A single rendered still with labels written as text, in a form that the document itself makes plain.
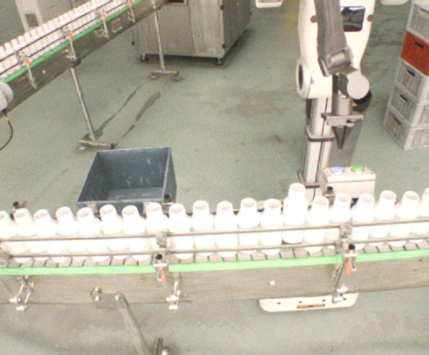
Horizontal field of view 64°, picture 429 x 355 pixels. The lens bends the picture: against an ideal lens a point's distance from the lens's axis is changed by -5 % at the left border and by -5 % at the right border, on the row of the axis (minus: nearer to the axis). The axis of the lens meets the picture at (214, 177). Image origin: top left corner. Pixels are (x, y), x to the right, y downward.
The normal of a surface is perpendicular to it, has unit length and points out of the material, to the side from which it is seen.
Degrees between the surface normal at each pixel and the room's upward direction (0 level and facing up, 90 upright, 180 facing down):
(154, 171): 90
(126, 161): 90
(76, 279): 90
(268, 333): 0
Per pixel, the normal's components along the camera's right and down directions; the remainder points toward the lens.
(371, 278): 0.01, 0.64
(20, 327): -0.06, -0.77
